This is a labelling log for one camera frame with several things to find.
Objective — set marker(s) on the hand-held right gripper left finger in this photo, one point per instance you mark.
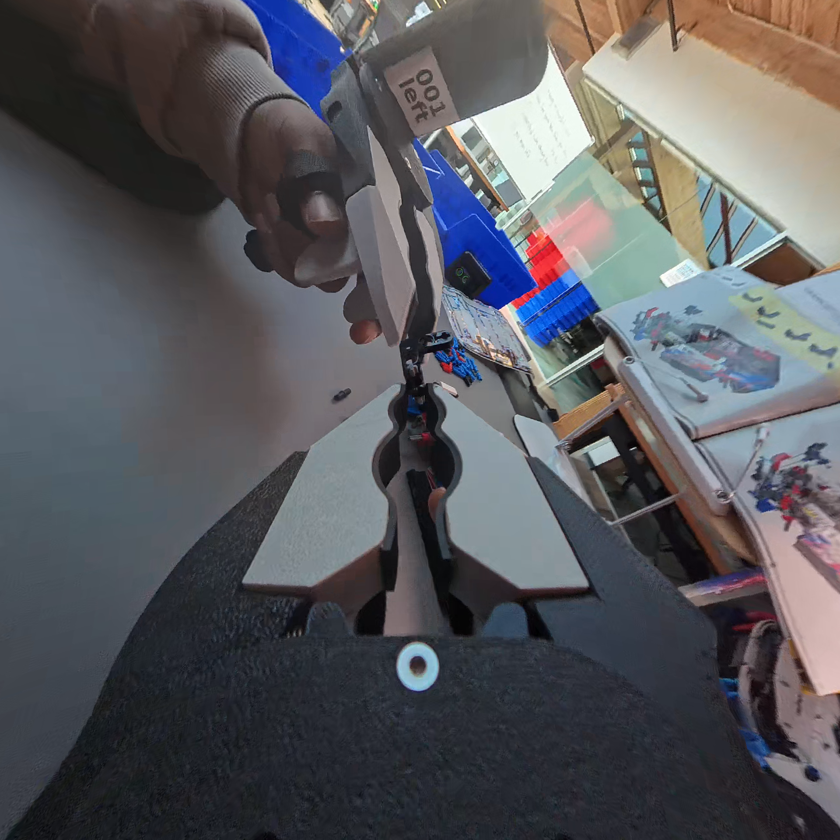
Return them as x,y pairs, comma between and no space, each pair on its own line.
315,525

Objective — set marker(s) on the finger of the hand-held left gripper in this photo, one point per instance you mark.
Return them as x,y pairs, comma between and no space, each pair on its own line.
434,275
384,262

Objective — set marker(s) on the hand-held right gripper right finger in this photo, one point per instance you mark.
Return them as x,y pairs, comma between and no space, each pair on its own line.
518,525

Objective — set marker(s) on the black thin frame piece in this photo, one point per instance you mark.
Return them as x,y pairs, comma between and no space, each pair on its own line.
420,344

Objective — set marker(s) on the person's left forearm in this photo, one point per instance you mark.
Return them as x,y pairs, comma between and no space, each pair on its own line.
184,65

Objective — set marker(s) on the grey desk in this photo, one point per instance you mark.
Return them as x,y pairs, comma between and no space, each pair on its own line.
131,361

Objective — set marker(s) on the person's left hand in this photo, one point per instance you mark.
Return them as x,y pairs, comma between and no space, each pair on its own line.
275,151

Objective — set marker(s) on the black small device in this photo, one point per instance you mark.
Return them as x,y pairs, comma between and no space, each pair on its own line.
468,274

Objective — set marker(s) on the blue plastic bin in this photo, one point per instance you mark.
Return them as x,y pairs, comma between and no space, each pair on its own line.
472,223

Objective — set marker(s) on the holographic sticker sheet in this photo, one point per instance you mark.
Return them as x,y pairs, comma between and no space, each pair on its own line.
485,328

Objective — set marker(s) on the white monitor stand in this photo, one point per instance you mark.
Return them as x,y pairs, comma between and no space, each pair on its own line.
538,439

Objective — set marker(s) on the whiteboard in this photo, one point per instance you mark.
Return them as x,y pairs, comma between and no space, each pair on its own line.
531,124

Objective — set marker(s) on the pile of blue pins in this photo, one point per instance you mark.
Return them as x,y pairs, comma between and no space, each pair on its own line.
456,364

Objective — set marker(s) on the stack of red and blue bins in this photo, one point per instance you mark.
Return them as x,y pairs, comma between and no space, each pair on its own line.
558,289

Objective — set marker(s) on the instruction booklet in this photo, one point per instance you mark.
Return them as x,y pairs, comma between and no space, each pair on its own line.
741,341

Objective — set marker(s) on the black round pad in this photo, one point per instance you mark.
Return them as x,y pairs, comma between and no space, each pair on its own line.
98,144

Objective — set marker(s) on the black product box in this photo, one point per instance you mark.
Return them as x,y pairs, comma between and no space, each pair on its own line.
787,689

